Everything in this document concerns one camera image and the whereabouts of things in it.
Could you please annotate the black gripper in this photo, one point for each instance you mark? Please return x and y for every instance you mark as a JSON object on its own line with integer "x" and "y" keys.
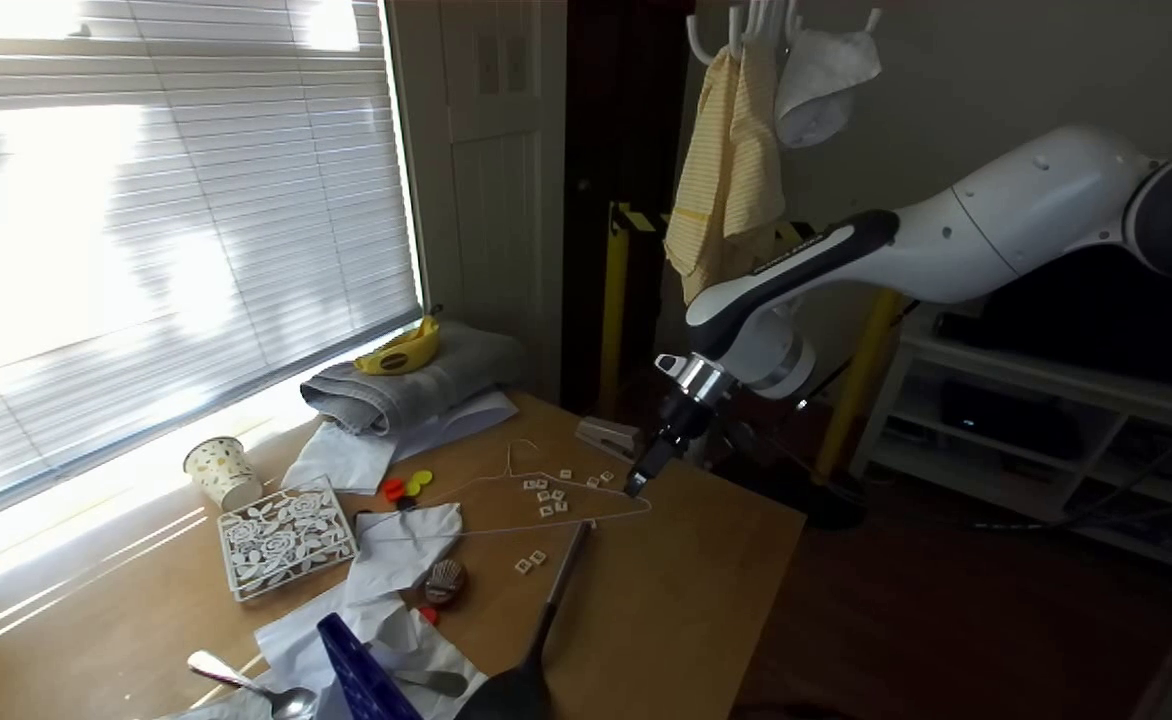
{"x": 695, "y": 401}

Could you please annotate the white television stand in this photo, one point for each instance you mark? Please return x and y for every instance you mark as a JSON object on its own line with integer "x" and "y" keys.
{"x": 1009, "y": 367}

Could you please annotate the white coat stand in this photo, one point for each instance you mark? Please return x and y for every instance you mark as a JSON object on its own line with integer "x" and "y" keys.
{"x": 734, "y": 25}

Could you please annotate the grey stapler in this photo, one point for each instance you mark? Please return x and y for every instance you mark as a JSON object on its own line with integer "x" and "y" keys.
{"x": 606, "y": 437}

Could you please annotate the small white letter tile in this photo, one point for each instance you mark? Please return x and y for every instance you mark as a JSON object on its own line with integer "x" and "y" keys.
{"x": 555, "y": 510}
{"x": 530, "y": 561}
{"x": 534, "y": 485}
{"x": 599, "y": 479}
{"x": 565, "y": 473}

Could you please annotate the yellow game piece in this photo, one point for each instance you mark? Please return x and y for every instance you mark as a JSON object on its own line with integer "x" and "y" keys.
{"x": 421, "y": 481}

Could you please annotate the small grey round object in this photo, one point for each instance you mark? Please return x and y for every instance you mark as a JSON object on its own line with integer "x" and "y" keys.
{"x": 447, "y": 583}

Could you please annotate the yellow black barrier tape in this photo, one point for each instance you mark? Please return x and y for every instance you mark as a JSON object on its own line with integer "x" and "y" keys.
{"x": 639, "y": 218}

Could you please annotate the grey folded towel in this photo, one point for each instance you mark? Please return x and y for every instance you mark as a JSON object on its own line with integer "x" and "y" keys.
{"x": 408, "y": 398}

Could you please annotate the red game piece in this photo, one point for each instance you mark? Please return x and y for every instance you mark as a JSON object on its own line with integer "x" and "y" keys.
{"x": 393, "y": 491}

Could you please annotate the black spatula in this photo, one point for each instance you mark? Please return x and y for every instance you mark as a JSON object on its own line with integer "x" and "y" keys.
{"x": 511, "y": 692}

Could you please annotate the yellow banana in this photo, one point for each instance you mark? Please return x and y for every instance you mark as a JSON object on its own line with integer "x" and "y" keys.
{"x": 404, "y": 353}

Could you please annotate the blue white crumpled packaging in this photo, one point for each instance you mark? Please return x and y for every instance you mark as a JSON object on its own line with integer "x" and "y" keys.
{"x": 391, "y": 561}

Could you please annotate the yellow cloth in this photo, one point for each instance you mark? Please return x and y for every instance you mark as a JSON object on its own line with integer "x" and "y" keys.
{"x": 727, "y": 187}

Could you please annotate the white flat cloth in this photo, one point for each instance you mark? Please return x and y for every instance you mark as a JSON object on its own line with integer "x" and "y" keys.
{"x": 344, "y": 463}

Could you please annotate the white panelled door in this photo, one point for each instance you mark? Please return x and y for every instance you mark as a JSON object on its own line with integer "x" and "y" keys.
{"x": 490, "y": 201}

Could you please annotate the box of white tiles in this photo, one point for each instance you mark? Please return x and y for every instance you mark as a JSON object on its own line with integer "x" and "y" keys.
{"x": 287, "y": 540}

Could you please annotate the white cap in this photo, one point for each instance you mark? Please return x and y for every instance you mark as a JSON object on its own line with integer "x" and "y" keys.
{"x": 817, "y": 80}

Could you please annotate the white paper cup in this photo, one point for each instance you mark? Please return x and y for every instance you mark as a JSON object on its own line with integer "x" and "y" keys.
{"x": 221, "y": 469}

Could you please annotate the metal spoon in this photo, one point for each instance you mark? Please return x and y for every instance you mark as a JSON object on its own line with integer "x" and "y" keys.
{"x": 245, "y": 682}

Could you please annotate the black television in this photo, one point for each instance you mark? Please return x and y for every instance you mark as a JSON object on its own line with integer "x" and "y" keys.
{"x": 1104, "y": 333}

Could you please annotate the large window blinds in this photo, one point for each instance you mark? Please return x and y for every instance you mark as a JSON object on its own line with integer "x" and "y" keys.
{"x": 184, "y": 265}

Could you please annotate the yellow barrier post with base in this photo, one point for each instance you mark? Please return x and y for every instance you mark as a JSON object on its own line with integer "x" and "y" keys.
{"x": 864, "y": 372}

